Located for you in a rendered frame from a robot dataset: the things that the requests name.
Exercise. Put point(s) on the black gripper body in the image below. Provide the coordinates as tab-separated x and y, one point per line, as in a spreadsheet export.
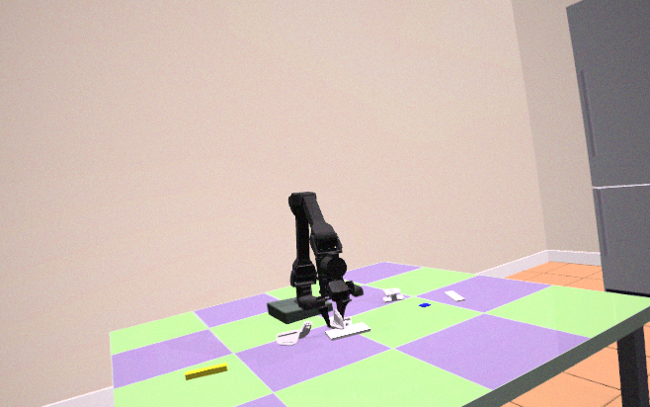
309	301

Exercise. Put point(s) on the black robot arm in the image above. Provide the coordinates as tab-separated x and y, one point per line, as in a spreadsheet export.
323	240

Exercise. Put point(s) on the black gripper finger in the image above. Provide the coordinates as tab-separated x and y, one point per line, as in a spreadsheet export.
341	306
325	314

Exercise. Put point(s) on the white flat bar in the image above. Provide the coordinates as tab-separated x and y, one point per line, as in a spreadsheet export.
452	294

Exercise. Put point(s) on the yellow flat bar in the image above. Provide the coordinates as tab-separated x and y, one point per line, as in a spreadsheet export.
206	371

